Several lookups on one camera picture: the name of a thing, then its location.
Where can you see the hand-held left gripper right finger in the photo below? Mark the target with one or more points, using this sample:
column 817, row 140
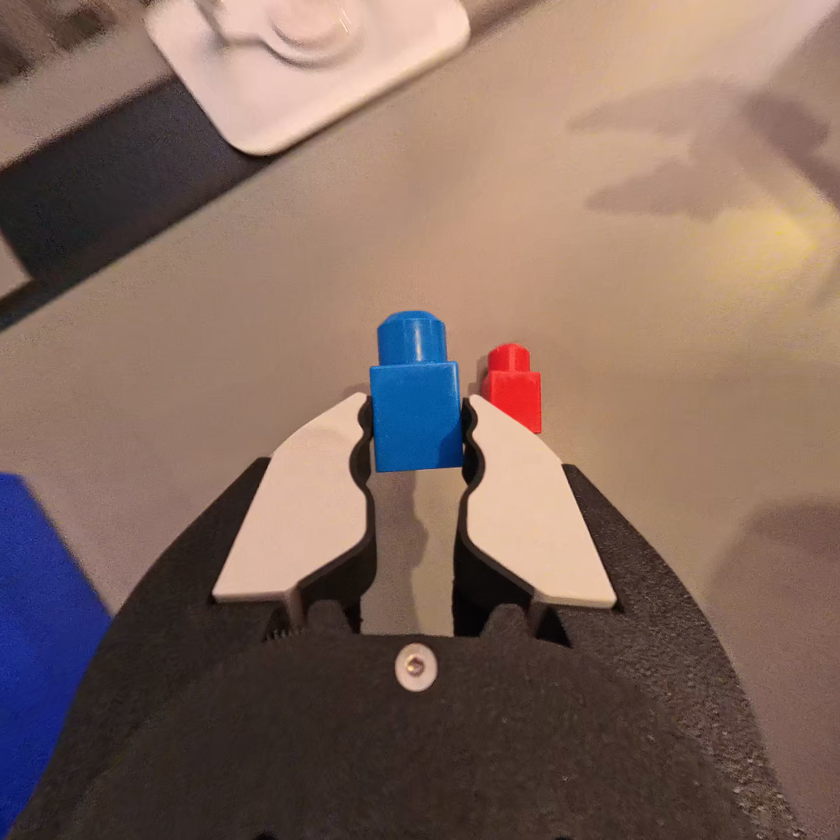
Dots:
column 531, row 518

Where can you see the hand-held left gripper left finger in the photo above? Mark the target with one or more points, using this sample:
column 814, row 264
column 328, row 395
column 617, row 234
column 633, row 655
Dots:
column 308, row 512

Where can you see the red one-stud block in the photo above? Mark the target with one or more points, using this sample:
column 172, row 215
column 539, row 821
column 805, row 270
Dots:
column 515, row 397

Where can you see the blue one-stud block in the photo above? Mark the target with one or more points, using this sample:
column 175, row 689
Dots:
column 417, row 413

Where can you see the blue plastic bin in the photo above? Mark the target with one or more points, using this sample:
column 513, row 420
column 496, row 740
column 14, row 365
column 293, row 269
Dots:
column 39, row 623

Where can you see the grey desk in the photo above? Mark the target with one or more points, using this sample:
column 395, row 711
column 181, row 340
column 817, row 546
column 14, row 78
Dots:
column 590, row 341

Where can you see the black desk inlay panel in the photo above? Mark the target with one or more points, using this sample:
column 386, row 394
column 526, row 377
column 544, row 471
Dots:
column 111, row 190

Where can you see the white document stand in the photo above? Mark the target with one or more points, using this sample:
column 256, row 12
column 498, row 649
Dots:
column 315, row 85

